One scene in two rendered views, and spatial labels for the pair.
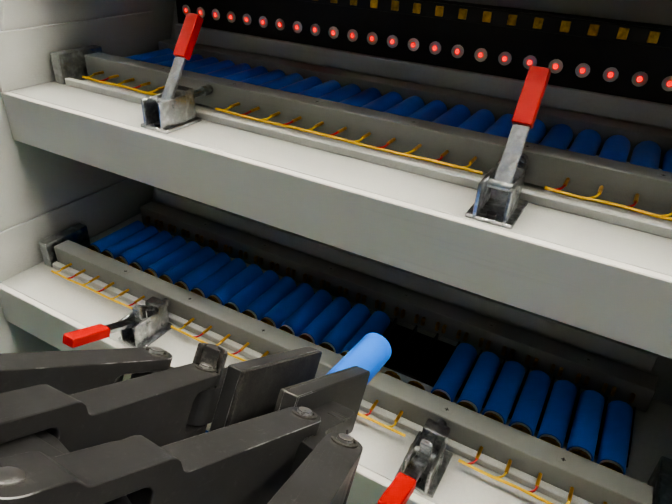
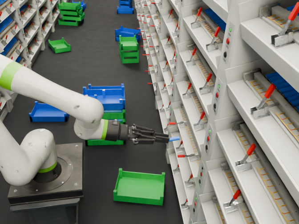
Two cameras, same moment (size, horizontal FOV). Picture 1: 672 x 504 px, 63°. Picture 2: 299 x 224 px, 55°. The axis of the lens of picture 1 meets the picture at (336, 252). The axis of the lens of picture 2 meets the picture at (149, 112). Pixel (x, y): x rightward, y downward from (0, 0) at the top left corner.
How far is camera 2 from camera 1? 1.19 m
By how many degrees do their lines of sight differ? 56
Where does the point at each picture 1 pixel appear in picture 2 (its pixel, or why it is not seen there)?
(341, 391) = (163, 138)
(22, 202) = (178, 98)
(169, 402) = (147, 133)
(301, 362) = (164, 135)
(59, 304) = (177, 116)
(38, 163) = not seen: hidden behind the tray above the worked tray
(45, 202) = not seen: hidden behind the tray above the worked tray
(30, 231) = (179, 102)
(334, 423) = (157, 139)
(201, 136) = (187, 101)
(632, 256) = (200, 139)
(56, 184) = not seen: hidden behind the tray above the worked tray
